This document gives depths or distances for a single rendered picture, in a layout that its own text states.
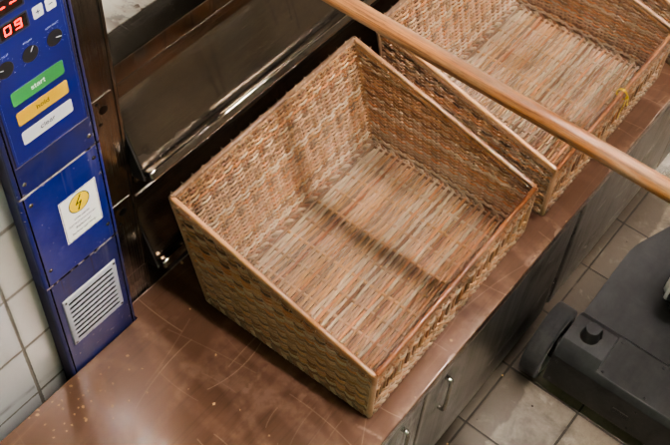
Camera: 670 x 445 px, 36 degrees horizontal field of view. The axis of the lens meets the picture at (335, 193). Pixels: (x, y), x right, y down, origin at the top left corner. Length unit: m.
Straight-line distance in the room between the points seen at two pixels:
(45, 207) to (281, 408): 0.60
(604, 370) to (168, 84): 1.28
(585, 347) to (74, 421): 1.20
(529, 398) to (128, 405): 1.11
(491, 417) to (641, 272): 0.53
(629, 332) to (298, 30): 1.16
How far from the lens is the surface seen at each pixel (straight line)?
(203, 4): 1.68
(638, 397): 2.48
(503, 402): 2.61
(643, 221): 3.03
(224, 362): 1.94
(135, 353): 1.97
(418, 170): 2.21
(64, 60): 1.45
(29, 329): 1.82
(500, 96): 1.53
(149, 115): 1.72
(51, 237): 1.65
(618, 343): 2.54
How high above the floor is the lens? 2.28
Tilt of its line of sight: 52 degrees down
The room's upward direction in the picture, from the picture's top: 4 degrees clockwise
